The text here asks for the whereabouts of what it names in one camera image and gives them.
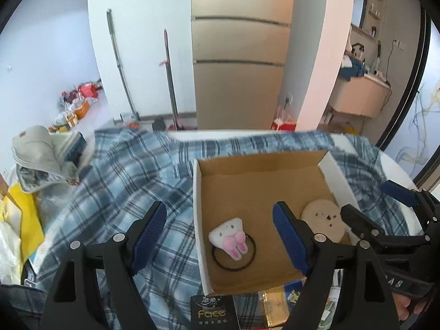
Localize blue cloth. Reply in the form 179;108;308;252
339;55;367;81

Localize wall shelf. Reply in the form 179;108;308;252
366;0;384;38

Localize wall mirror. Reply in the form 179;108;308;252
351;0;368;28

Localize beige refrigerator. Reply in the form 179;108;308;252
191;0;296;131

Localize white paper packet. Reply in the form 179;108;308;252
320;275;344;330

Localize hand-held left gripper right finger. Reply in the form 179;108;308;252
273;202;401;330

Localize white plastic bag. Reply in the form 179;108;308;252
0;199;23;286

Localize yellow bag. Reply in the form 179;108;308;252
7;183;45;265

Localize red paper bag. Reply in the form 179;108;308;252
271;108;298;132

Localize cardboard box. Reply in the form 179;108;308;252
192;150;361;294

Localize black cable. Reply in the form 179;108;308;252
380;39;394;111

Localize blue gold packet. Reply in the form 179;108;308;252
284;278;308;305

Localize dark handled broom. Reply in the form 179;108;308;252
163;29;181;131

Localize black tissue pack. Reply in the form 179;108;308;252
190;295;241;330

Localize plush tooth bunny hair tie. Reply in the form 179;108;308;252
208;217;257;271

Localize beige vanity cabinet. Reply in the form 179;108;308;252
330;72;392;117

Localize black door frame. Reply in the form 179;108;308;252
375;7;432;152

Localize person's right hand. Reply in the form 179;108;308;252
392;293;422;324

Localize blue plaid blanket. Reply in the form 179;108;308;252
34;129;413;330

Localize gold patterned packet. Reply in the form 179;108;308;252
258;289;293;329

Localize dark denim cloth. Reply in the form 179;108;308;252
0;284;49;330

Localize grey handled mop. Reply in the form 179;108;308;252
106;9;140;122

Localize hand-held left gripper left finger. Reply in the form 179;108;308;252
41;201;168;330

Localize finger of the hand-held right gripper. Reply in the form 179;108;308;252
381;180;440;227
340;204;424;247

